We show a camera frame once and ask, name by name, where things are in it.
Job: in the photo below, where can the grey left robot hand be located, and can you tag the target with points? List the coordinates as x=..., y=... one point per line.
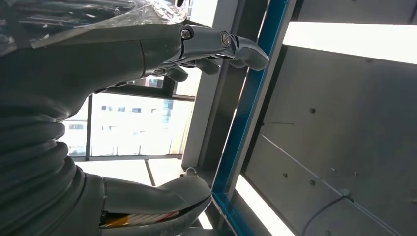
x=81, y=65

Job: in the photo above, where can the clear plastic wrap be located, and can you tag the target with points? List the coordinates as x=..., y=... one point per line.
x=97, y=13

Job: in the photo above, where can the blue steel beam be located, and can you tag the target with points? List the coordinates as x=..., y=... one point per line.
x=248, y=97

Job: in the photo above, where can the long ceiling light strip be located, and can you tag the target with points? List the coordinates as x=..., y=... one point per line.
x=260, y=208
x=342, y=40

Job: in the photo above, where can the black window frame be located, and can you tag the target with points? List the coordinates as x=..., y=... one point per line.
x=146, y=92

